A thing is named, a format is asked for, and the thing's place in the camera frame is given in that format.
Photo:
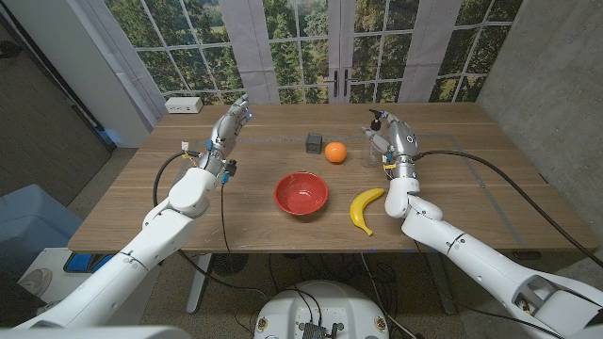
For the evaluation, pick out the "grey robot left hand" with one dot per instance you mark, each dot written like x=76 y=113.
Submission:
x=225 y=132

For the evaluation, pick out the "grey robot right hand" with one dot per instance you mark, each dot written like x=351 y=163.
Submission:
x=400 y=139

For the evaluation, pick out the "clear pump dispenser bottle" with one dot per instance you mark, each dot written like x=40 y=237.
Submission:
x=370 y=150

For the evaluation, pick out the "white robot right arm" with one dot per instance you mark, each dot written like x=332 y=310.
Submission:
x=471 y=254

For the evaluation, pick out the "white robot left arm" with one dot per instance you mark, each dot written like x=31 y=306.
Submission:
x=141 y=249

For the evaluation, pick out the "yellow banana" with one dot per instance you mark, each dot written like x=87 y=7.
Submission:
x=360 y=207

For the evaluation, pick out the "grey block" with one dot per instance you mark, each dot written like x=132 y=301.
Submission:
x=314 y=143

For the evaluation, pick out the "red bowl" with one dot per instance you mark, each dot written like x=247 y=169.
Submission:
x=301 y=194

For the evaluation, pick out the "small white connector plug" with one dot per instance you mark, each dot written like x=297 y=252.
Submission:
x=185 y=146

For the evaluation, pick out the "white power strip box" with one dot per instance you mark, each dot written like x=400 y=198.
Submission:
x=184 y=105

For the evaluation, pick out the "orange fruit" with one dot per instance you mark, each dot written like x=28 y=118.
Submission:
x=335 y=152

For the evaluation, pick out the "printed window forest backdrop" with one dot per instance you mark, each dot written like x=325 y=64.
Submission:
x=188 y=47

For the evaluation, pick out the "dark round floor fan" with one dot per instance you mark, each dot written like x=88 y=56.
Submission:
x=229 y=263

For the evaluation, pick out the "table leg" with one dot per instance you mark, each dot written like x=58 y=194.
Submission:
x=443 y=287
x=198 y=282

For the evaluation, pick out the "white robot torso base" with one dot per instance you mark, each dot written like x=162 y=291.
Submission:
x=320 y=306

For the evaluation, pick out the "blue bin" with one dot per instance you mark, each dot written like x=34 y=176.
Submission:
x=28 y=226

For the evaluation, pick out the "white board with blue shapes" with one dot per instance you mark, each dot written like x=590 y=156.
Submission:
x=47 y=268

